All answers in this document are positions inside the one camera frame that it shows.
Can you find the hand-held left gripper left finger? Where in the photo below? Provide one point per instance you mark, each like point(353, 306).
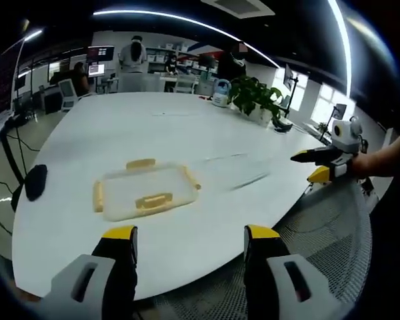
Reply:
point(95, 283)

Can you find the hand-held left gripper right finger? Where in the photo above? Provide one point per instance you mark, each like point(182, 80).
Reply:
point(270, 276)

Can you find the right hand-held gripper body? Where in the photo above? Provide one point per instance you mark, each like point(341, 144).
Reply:
point(345, 136)

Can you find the clear container lid yellow latches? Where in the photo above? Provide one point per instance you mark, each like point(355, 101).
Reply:
point(146, 186)

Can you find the small white black device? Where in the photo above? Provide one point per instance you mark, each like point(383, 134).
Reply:
point(281, 125)

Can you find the grey mesh chair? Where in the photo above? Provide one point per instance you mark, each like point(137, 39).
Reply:
point(323, 240)

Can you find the black monitor stand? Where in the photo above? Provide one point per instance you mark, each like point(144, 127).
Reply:
point(291, 90)

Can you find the green potted plant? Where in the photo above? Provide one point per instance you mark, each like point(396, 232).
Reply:
point(256, 96)

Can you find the curved ceiling light strip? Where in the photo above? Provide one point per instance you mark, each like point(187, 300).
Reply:
point(186, 23)
point(343, 40)

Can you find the black pouch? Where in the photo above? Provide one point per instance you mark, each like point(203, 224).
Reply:
point(36, 182)

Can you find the white blue kettle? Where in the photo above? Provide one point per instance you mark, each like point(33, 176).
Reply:
point(221, 92)

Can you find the black table leg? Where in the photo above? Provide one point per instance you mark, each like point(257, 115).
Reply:
point(13, 160)

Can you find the white storage shelf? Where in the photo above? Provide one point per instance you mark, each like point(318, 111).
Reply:
point(173, 56)

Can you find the white office chair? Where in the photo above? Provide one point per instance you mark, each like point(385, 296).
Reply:
point(67, 95)

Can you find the desk monitor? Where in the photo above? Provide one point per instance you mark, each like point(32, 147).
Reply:
point(96, 70)

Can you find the wall screen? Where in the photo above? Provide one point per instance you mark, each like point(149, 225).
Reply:
point(101, 54)

